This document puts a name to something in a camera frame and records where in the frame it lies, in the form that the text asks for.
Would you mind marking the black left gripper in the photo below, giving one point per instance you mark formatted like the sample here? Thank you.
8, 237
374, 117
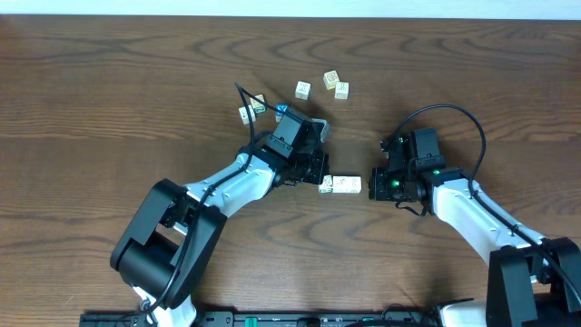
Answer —
328, 163

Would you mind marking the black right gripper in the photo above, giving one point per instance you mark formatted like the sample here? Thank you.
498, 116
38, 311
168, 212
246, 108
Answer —
378, 184

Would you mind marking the wooden block green edge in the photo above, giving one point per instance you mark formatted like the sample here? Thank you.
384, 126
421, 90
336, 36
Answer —
326, 185

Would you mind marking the wooden block green L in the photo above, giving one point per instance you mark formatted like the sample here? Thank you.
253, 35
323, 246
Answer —
353, 184

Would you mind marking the wooden block yellow violin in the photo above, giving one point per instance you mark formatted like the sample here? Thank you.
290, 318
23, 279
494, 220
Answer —
341, 184

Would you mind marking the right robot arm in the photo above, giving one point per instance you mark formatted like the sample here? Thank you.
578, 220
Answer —
531, 280

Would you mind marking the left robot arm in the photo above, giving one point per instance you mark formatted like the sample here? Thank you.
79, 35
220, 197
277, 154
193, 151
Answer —
165, 249

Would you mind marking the wooden block blue X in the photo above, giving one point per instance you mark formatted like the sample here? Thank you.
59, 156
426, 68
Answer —
280, 110

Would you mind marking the wooden block umbrella drawing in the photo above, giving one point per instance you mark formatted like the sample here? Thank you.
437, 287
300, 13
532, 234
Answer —
302, 90

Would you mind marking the wooden block green side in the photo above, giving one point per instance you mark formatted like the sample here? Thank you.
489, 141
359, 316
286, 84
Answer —
257, 103

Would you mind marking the wooden block red side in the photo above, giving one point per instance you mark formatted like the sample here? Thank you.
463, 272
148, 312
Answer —
342, 90

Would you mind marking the wooden block green letter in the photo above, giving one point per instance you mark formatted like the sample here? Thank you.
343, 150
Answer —
247, 114

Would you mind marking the wooden block yellow side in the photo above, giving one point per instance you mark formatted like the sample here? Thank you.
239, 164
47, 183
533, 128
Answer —
330, 79

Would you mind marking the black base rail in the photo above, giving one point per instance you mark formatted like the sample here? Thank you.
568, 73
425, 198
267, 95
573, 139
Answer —
290, 319

